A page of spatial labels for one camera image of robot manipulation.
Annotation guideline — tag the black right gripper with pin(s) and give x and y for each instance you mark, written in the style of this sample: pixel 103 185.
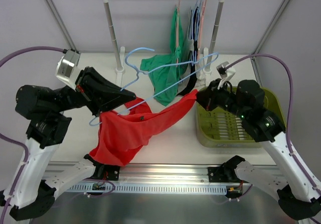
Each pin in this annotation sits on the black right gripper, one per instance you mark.
pixel 210 97

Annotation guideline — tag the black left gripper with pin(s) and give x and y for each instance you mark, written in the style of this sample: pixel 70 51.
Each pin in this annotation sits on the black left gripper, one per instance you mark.
pixel 85 91

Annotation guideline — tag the red tank top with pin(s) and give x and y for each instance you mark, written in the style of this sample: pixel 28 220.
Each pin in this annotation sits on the red tank top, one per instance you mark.
pixel 120 137

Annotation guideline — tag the light blue wire hanger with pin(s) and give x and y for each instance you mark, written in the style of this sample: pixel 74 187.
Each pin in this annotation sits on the light blue wire hanger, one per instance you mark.
pixel 140 72

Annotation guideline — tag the green tank top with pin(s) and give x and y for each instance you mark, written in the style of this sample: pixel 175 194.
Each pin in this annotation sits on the green tank top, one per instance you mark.
pixel 162 69

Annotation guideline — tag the pink wire hanger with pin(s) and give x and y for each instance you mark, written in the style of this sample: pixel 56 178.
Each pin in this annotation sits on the pink wire hanger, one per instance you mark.
pixel 177 24

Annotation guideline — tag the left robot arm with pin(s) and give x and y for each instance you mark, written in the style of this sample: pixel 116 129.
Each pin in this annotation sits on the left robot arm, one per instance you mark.
pixel 30 194

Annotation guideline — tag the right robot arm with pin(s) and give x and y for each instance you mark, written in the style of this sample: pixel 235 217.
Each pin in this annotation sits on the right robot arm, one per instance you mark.
pixel 298 192

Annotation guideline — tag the black tank top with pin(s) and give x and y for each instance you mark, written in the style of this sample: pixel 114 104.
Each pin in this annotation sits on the black tank top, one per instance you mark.
pixel 192 67

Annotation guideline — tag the pink hanger far right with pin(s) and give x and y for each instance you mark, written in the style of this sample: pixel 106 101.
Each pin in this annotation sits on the pink hanger far right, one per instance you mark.
pixel 201 24

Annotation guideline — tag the olive green plastic basin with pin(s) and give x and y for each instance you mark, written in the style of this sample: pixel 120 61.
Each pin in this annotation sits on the olive green plastic basin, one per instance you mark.
pixel 260 121

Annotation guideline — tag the white clothes rack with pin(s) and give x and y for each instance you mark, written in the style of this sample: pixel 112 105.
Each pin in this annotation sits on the white clothes rack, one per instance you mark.
pixel 207 52

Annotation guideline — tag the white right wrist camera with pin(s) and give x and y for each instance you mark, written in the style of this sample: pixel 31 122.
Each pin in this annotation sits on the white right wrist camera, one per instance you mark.
pixel 226 73

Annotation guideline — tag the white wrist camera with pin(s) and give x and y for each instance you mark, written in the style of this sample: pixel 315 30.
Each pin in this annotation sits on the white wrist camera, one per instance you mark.
pixel 67 70
pixel 226 73

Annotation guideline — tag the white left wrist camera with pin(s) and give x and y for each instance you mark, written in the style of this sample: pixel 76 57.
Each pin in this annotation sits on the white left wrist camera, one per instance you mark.
pixel 67 70

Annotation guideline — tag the aluminium mounting rail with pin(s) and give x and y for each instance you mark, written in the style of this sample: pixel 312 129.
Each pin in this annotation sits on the aluminium mounting rail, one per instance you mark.
pixel 157 173

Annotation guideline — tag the white slotted cable duct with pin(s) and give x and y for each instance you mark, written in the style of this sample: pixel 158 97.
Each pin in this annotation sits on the white slotted cable duct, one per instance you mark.
pixel 211 189

